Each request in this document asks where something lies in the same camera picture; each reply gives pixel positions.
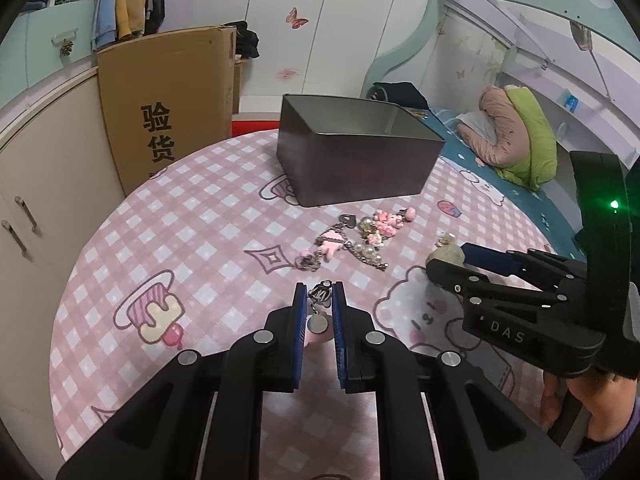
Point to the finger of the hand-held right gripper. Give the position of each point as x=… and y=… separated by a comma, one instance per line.
x=487, y=257
x=450, y=275

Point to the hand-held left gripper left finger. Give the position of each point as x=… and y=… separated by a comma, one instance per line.
x=300, y=325

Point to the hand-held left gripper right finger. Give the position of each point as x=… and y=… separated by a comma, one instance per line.
x=339, y=325

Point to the beige stone pendant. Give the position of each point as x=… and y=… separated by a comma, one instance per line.
x=447, y=254

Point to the dark metal tin box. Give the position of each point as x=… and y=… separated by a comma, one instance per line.
x=360, y=165

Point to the person's right forearm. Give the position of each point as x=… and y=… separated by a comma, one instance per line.
x=615, y=455

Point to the person's right hand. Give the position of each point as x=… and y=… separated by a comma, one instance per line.
x=552, y=400

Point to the blue cartoon bed sheet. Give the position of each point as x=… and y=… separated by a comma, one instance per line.
x=525, y=200

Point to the pink checkered tablecloth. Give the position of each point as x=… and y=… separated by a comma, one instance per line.
x=200, y=260

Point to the green quilt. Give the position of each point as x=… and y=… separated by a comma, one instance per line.
x=537, y=145

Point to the pink quilt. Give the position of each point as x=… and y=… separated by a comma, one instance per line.
x=495, y=120

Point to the small blue box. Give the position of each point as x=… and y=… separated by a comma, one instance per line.
x=570, y=101

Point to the dark clothing pile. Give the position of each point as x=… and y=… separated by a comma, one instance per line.
x=397, y=95

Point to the red board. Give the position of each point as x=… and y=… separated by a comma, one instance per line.
x=255, y=127

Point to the brown cardboard box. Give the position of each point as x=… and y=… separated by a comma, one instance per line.
x=165, y=110

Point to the beige cabinet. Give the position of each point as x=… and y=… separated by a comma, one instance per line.
x=50, y=185

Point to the black bag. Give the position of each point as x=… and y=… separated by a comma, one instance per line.
x=245, y=37

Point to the pink butterfly sticker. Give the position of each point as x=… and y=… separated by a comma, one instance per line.
x=296, y=17

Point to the yellow hanging garment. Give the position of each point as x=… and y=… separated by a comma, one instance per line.
x=129, y=0

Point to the blue hanging garment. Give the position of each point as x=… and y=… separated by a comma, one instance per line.
x=104, y=10

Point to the mint green drawer unit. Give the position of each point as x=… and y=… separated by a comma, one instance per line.
x=45, y=40

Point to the teal bunk bed frame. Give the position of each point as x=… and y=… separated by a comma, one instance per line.
x=410, y=25

